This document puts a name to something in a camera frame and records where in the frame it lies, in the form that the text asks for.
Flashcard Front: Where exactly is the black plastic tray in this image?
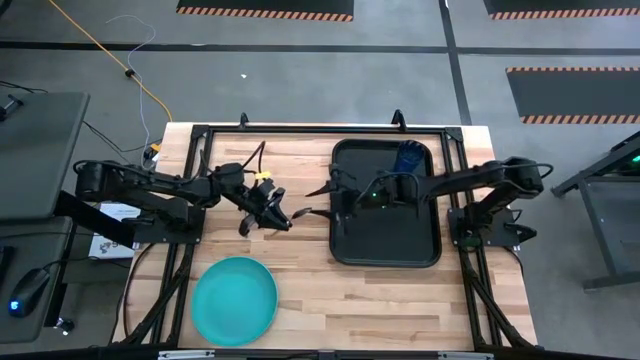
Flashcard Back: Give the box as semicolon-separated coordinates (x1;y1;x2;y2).
328;138;444;269

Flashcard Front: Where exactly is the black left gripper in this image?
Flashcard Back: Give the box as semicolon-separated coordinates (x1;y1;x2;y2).
239;178;293;237

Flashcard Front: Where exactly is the teal plate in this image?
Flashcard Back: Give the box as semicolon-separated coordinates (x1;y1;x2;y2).
191;256;280;348

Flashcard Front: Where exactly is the white printed box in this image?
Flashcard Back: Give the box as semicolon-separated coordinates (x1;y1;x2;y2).
88;201;142;261

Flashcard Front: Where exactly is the yellow floor cable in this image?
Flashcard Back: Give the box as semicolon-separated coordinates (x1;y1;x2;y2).
48;0;174;154

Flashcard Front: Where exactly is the black metal side table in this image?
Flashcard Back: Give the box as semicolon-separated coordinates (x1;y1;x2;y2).
550;130;640;291

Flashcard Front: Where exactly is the thin grey floor cable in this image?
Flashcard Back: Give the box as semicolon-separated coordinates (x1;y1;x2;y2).
105;14;158;147

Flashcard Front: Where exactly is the black computer mouse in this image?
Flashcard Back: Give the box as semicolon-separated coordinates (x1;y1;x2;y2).
7;268;52;319

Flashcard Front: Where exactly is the black handle on desk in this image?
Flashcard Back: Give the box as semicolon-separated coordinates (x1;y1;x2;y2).
0;94;25;122

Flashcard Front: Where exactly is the dark low desk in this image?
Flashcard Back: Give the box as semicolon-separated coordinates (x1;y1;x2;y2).
0;217;76;346

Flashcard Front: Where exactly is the black hazard-striped floor mat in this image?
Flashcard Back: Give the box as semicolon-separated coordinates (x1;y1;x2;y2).
483;0;640;21
175;0;355;23
506;66;640;125

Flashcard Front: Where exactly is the black floor cable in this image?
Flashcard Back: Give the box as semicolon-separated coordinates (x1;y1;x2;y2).
0;79;164;169

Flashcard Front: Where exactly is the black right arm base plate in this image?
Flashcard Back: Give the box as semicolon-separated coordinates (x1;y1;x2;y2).
448;207;522;251

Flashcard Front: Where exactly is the blue translucent cup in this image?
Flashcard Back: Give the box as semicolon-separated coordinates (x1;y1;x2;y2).
393;140;426;175

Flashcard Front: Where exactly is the black aluminium table frame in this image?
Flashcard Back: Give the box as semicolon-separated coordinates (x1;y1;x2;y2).
112;109;539;351

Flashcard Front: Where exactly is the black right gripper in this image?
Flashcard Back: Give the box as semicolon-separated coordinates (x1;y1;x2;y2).
292;167;374;236

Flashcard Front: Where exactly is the grey desk top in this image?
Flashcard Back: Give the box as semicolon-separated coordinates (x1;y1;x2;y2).
0;91;91;224

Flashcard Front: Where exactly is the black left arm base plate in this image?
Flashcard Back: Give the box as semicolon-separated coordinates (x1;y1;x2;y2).
132;204;206;247

